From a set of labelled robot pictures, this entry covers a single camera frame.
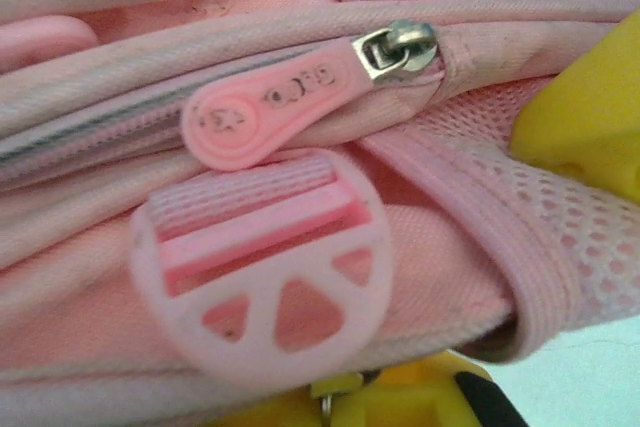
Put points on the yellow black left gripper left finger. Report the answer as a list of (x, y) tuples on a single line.
[(280, 423)]

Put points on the pink student backpack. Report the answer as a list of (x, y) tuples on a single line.
[(150, 272)]

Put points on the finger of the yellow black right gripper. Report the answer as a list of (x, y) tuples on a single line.
[(590, 112)]

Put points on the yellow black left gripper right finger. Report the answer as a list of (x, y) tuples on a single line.
[(410, 402)]

